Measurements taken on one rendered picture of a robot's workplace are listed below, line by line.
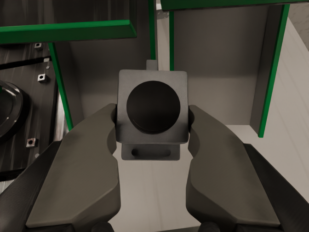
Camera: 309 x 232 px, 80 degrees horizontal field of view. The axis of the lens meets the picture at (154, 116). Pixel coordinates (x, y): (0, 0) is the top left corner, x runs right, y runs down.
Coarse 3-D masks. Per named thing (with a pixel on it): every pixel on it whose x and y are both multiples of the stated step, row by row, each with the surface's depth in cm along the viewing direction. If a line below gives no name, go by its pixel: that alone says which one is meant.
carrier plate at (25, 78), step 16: (32, 64) 43; (48, 64) 42; (16, 80) 42; (32, 80) 41; (48, 80) 41; (32, 96) 39; (48, 96) 39; (32, 112) 38; (48, 112) 37; (32, 128) 36; (48, 128) 36; (16, 144) 35; (48, 144) 35; (0, 160) 34; (16, 160) 34; (32, 160) 34
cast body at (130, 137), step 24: (120, 72) 11; (144, 72) 11; (168, 72) 12; (120, 96) 11; (144, 96) 10; (168, 96) 10; (120, 120) 11; (144, 120) 10; (168, 120) 10; (144, 144) 14; (168, 144) 13
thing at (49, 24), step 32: (0, 0) 14; (32, 0) 14; (64, 0) 14; (96, 0) 14; (128, 0) 11; (0, 32) 12; (32, 32) 12; (64, 32) 12; (96, 32) 12; (128, 32) 12
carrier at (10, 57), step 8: (0, 48) 46; (8, 48) 46; (16, 48) 46; (24, 48) 45; (32, 48) 45; (48, 48) 44; (0, 56) 45; (8, 56) 45; (16, 56) 44; (24, 56) 44; (32, 56) 44; (40, 56) 44; (48, 56) 44; (0, 64) 44; (8, 64) 44; (16, 64) 45; (24, 64) 45
